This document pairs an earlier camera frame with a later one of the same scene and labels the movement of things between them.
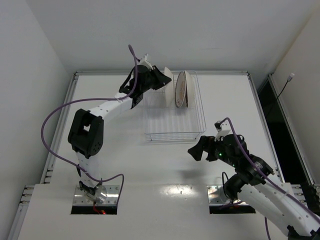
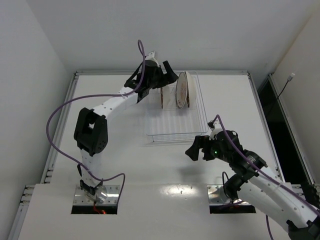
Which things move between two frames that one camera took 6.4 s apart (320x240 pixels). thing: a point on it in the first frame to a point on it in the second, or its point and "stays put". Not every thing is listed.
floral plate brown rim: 169,90 to 162,97
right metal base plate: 216,197 stays put
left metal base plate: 107,194 stays put
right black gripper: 208,148 stays put
